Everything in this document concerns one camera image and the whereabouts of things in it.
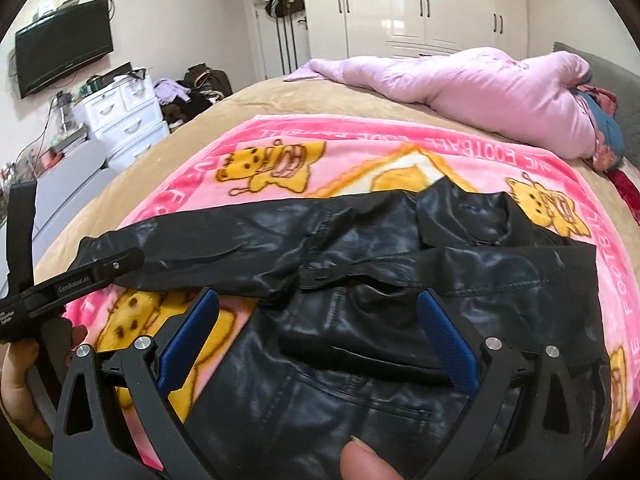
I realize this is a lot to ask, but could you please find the dark brown bag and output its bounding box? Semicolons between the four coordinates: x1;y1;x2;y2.
182;63;234;107

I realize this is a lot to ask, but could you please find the person's right hand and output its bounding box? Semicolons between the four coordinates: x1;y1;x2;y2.
340;435;402;480

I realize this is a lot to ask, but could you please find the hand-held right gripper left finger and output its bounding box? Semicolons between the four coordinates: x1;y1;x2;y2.
52;287;221;480

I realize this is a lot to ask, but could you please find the pink printed blanket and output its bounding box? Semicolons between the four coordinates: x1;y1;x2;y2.
92;114;640;480

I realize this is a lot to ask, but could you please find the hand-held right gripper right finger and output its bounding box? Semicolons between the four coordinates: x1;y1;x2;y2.
416;287;618;480

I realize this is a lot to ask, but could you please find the person's left hand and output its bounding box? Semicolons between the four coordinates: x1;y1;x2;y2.
0;325;88;448

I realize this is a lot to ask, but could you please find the pile of pale clothes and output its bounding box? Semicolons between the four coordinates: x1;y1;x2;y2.
152;77;193;126

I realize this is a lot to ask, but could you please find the person's left forearm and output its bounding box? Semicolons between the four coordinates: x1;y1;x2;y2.
0;410;56;476

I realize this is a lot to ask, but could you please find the blue and pink garment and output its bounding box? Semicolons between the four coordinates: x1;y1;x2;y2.
575;85;627;171

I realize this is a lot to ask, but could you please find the white drawer cabinet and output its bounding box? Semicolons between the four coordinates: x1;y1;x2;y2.
75;67;172;172

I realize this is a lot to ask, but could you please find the grey low cabinet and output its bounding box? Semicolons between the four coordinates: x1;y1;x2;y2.
30;137;119;257

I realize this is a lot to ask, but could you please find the black leather jacket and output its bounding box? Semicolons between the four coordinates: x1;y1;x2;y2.
75;180;613;480

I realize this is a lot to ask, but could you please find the grey padded headboard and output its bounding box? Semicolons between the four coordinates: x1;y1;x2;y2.
552;42;640;146

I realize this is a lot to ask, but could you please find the white glossy wardrobe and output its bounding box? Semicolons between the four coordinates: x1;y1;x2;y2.
337;0;531;61

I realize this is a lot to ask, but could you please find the white door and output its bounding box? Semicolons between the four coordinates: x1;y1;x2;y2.
249;0;313;82

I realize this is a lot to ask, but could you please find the red cloth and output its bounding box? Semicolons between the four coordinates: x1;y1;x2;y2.
605;167;640;223

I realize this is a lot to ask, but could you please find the black wall television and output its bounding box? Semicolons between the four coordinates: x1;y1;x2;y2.
14;0;115;100

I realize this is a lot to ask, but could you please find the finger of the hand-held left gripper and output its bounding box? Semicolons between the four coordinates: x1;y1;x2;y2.
62;247;146;295

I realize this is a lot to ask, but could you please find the light pink quilt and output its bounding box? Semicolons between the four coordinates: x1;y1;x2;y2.
282;46;598;158

